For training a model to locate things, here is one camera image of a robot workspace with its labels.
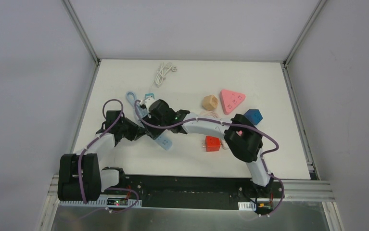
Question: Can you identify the teal power strip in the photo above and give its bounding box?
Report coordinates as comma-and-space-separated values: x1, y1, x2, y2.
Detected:
144, 93, 155, 100

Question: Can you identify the yellow plug adapter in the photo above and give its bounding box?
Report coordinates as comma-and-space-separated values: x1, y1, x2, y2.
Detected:
202, 95, 219, 111

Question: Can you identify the red small adapter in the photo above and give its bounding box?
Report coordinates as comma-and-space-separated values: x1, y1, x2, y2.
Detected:
202, 136, 221, 152

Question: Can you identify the pink triangular power strip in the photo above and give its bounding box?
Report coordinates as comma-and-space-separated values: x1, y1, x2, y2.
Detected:
219, 89, 246, 115

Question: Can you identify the blue cube plug adapter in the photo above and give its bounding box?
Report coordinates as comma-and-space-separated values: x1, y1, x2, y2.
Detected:
243, 109, 263, 126

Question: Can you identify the white power strip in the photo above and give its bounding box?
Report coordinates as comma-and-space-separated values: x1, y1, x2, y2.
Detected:
154, 134, 173, 151

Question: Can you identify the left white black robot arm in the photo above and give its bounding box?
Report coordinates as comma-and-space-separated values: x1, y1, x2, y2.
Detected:
57, 110, 145, 203

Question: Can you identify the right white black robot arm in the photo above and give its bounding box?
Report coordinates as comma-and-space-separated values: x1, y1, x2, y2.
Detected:
134, 98, 279, 197

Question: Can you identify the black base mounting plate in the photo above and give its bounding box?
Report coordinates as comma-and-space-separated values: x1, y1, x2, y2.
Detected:
105, 175, 284, 212

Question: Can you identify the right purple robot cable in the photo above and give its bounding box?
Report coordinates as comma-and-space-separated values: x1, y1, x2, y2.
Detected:
134, 99, 280, 157

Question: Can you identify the white coiled cable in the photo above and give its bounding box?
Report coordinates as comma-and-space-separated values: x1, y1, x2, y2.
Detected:
149, 62, 178, 93

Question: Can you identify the pink coiled cable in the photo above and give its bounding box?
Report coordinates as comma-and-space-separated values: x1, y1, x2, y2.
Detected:
199, 110, 220, 119

